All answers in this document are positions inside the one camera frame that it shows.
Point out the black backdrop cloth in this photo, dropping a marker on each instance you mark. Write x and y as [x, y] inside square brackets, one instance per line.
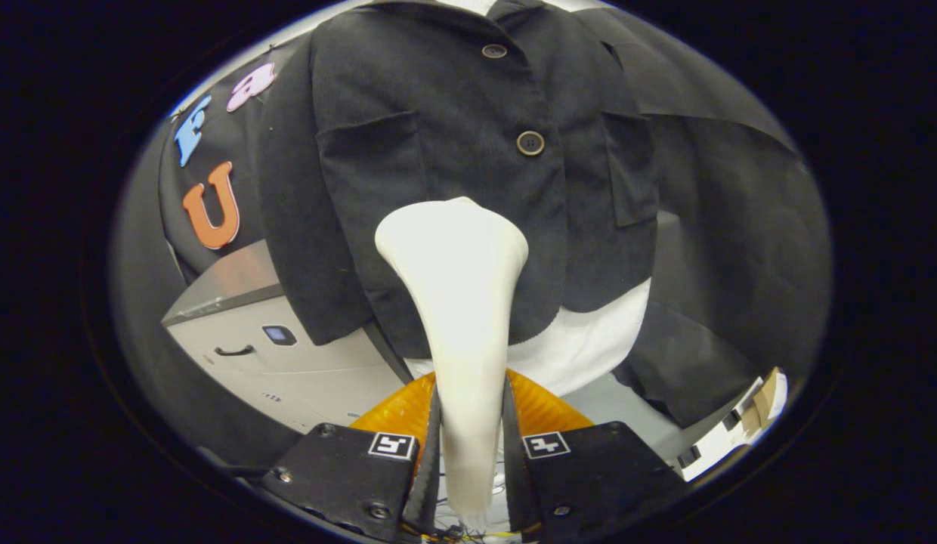
[740, 227]

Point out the black button jacket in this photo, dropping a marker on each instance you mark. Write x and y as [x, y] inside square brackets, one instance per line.
[453, 113]

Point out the cardboard box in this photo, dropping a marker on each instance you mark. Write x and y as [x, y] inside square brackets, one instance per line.
[740, 423]

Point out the grey drawer cabinet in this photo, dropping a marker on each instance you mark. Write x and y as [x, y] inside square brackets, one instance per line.
[302, 378]

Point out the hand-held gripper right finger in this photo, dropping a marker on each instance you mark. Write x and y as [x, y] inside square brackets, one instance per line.
[515, 491]

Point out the white garment steamer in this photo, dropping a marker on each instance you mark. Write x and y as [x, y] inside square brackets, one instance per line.
[461, 302]

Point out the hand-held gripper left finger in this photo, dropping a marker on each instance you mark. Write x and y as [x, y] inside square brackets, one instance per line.
[427, 491]

